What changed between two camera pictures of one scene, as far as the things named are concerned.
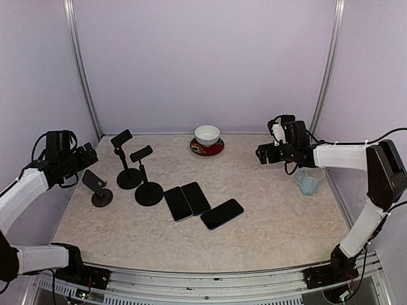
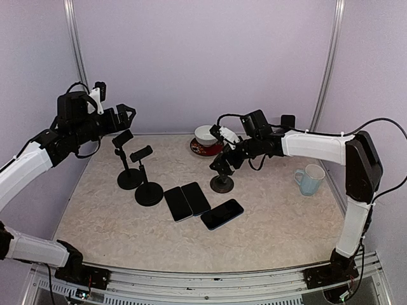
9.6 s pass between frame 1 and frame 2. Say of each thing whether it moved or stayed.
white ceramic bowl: stayed
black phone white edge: stayed
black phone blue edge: stayed
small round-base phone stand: moved
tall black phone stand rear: stayed
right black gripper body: moved
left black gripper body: moved
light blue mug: stayed
